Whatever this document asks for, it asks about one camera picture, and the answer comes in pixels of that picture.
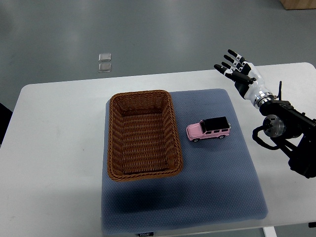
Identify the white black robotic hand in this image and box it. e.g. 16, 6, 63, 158
214, 49, 274, 109

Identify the pink toy car black roof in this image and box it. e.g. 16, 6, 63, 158
186, 117, 231, 142

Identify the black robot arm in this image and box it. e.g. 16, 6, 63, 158
252, 82, 316, 179

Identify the brown wicker basket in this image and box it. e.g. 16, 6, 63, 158
107, 90, 183, 182

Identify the wooden box corner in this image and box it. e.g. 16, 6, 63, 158
280, 0, 316, 10

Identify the blue quilted mat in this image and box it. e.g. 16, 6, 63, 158
101, 89, 268, 235

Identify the upper floor outlet plate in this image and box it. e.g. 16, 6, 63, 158
98, 53, 112, 62

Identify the white table leg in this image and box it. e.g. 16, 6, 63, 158
263, 226, 277, 237

